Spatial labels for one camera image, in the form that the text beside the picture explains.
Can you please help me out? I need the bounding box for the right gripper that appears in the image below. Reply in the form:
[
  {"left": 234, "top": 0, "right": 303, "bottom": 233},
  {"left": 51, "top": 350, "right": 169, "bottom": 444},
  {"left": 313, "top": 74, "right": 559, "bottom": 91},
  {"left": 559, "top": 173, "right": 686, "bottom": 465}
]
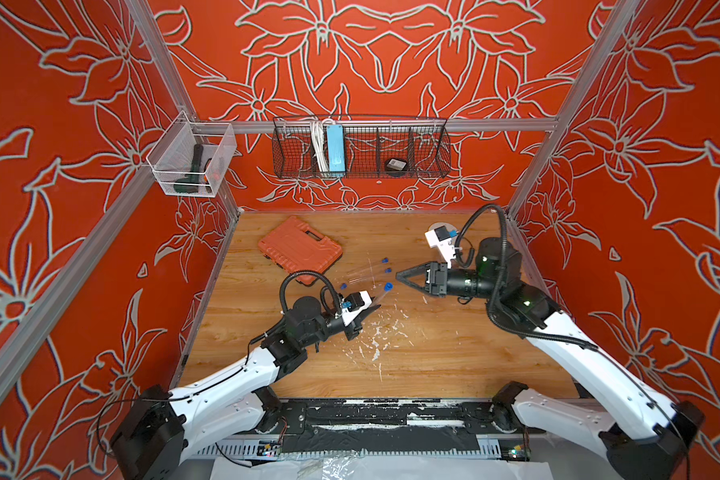
[{"left": 400, "top": 264, "right": 506, "bottom": 304}]

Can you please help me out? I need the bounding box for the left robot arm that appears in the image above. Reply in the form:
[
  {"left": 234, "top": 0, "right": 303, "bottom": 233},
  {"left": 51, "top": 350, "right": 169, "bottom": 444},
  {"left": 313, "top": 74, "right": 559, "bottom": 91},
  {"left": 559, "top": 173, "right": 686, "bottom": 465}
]
[{"left": 108, "top": 291, "right": 380, "bottom": 479}]

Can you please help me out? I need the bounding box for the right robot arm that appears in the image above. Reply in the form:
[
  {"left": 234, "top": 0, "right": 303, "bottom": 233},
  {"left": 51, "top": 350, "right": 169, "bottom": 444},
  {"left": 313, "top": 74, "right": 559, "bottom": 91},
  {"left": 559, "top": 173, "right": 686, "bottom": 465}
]
[{"left": 396, "top": 238, "right": 704, "bottom": 479}]

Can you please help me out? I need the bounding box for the orange plastic tool case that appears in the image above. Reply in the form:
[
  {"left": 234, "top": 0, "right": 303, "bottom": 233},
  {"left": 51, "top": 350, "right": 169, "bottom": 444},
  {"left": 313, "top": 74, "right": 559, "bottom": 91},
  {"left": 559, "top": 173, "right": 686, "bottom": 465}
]
[{"left": 257, "top": 216, "right": 343, "bottom": 274}]

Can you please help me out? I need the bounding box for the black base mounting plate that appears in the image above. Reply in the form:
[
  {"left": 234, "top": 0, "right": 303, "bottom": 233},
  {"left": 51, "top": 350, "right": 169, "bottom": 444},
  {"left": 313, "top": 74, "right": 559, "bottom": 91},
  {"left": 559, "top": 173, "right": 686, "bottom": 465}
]
[{"left": 255, "top": 398, "right": 540, "bottom": 460}]

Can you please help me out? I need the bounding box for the light blue box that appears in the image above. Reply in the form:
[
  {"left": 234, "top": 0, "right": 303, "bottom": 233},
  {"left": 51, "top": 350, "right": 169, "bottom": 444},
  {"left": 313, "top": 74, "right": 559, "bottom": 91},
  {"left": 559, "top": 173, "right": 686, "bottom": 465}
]
[{"left": 325, "top": 123, "right": 346, "bottom": 177}]

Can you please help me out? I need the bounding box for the dark green tool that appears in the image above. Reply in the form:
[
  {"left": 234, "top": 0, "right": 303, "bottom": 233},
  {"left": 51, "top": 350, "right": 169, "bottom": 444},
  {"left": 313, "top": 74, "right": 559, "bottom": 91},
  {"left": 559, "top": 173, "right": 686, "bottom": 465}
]
[{"left": 174, "top": 144, "right": 203, "bottom": 194}]

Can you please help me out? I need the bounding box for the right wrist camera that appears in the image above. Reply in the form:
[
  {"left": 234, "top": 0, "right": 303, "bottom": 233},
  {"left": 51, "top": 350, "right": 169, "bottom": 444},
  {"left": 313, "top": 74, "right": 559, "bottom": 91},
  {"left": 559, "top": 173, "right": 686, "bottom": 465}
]
[{"left": 425, "top": 222, "right": 459, "bottom": 268}]

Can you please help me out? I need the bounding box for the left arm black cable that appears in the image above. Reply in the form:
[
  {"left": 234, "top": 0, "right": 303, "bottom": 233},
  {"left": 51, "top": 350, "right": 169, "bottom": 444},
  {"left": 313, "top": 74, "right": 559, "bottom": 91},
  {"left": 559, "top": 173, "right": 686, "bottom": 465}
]
[{"left": 94, "top": 270, "right": 344, "bottom": 463}]

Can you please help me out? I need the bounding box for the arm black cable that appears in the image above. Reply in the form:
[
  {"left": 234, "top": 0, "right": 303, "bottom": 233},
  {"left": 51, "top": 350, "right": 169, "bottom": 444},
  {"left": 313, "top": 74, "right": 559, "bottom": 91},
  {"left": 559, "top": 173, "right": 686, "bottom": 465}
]
[
  {"left": 454, "top": 203, "right": 691, "bottom": 480},
  {"left": 94, "top": 270, "right": 344, "bottom": 463}
]

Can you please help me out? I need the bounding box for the black wire basket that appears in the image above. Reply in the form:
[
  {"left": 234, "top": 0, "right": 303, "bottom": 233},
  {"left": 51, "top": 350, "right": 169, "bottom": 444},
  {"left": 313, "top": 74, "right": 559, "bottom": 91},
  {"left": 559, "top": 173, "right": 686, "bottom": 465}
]
[{"left": 272, "top": 115, "right": 452, "bottom": 180}]

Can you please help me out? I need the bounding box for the white cable bundle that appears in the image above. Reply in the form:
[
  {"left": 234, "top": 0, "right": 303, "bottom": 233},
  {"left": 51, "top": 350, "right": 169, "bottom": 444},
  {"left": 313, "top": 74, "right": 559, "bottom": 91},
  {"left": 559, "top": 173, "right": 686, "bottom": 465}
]
[{"left": 310, "top": 119, "right": 330, "bottom": 174}]

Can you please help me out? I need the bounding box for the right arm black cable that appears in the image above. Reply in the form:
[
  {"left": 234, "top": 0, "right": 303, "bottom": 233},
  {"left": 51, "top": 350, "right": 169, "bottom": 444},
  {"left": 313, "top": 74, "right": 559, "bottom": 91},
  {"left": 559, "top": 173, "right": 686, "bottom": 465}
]
[{"left": 454, "top": 203, "right": 691, "bottom": 480}]

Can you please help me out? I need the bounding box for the clear acrylic wall box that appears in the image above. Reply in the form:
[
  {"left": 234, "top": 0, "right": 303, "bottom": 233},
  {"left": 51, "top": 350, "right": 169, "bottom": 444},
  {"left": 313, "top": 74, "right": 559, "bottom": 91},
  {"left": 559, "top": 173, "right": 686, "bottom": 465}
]
[{"left": 147, "top": 112, "right": 237, "bottom": 198}]

